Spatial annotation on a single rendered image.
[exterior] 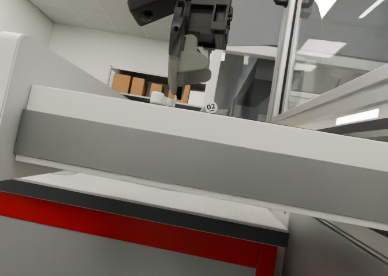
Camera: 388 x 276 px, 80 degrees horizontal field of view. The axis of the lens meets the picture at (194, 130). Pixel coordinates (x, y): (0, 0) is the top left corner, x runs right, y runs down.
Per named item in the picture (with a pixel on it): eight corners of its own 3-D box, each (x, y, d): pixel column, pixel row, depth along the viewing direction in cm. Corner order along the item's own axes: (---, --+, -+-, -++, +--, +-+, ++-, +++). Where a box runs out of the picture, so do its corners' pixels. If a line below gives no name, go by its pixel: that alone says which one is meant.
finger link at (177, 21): (176, 50, 32) (187, -4, 34) (165, 49, 32) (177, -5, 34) (182, 67, 37) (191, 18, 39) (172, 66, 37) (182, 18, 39)
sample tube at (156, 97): (141, 138, 21) (150, 90, 22) (144, 139, 23) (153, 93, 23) (154, 141, 21) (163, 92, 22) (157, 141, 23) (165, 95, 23)
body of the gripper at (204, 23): (224, 33, 33) (237, -47, 34) (167, 28, 34) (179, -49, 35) (225, 55, 41) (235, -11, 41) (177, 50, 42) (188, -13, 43)
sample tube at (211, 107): (209, 118, 26) (219, 112, 21) (198, 120, 26) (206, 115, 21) (207, 107, 26) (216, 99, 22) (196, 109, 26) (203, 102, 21)
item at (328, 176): (11, 160, 18) (28, 82, 18) (127, 153, 43) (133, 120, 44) (592, 271, 15) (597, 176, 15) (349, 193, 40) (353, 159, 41)
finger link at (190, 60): (202, 90, 32) (213, 31, 34) (161, 85, 33) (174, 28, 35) (204, 99, 35) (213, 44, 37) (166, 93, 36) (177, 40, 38)
